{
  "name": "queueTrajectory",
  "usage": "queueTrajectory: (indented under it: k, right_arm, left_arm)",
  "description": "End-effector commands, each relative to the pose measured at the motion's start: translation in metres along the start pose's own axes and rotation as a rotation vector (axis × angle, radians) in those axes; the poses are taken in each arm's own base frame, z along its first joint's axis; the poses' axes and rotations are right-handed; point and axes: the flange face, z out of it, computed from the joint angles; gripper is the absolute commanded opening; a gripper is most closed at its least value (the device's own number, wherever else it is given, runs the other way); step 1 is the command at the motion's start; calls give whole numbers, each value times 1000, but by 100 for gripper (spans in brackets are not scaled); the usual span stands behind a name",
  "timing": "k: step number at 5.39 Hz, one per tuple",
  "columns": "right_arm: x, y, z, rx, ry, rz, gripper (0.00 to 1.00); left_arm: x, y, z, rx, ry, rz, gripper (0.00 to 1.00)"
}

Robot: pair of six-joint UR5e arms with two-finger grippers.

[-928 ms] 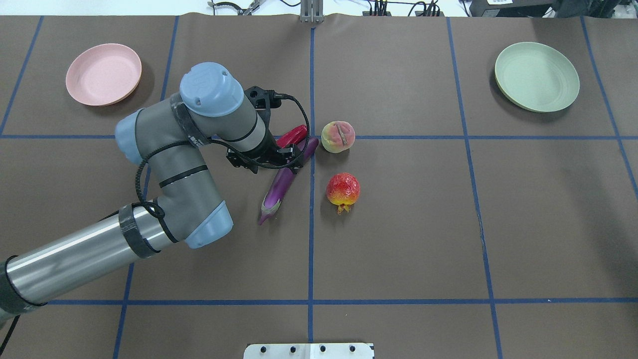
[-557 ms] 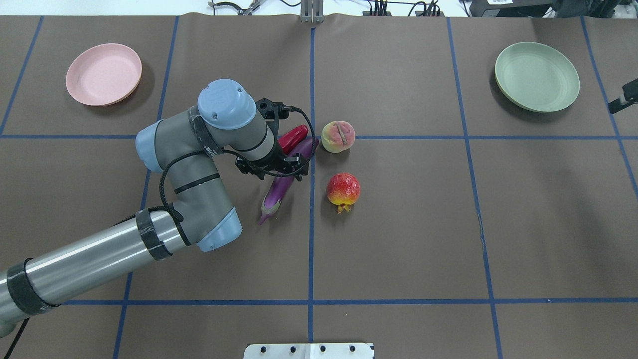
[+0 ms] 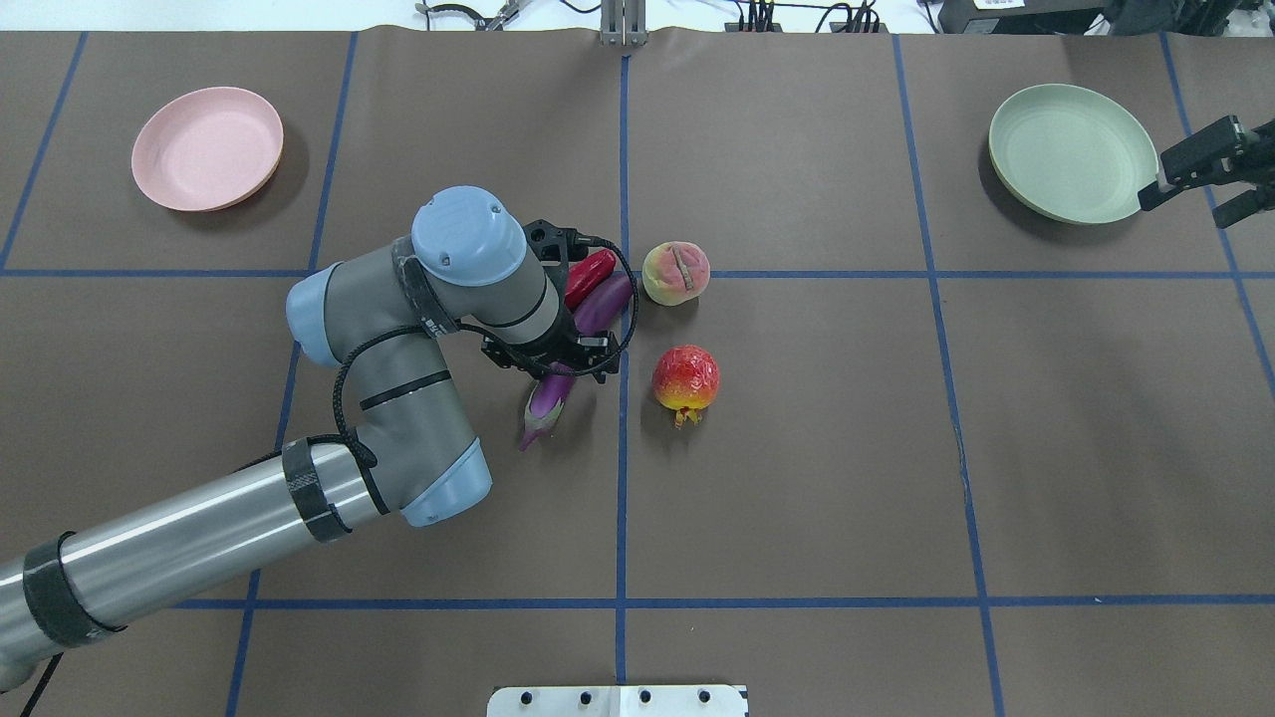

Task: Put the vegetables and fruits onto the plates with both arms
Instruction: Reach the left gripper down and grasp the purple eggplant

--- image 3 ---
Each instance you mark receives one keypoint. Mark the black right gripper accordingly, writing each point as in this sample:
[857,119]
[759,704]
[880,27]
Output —
[1201,155]

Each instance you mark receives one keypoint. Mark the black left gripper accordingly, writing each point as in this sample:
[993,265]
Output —
[547,357]

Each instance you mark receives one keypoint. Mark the purple eggplant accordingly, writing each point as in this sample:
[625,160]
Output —
[549,395]

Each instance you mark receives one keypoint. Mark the red chili pepper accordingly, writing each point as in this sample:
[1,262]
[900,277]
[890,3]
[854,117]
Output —
[584,277]

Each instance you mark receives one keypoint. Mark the red pomegranate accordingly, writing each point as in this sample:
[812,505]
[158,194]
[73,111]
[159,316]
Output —
[686,381]

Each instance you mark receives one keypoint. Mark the yellow pink peach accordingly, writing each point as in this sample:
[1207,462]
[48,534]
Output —
[675,272]

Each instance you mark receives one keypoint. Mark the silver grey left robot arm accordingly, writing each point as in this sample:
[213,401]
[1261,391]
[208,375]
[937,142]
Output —
[401,443]

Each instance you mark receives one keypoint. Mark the mint green plate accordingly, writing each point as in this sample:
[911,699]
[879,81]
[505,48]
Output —
[1071,154]

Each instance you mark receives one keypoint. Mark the pink plate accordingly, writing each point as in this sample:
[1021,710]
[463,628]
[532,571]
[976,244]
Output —
[207,150]

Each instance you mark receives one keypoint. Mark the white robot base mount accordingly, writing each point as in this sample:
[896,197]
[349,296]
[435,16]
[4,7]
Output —
[621,700]

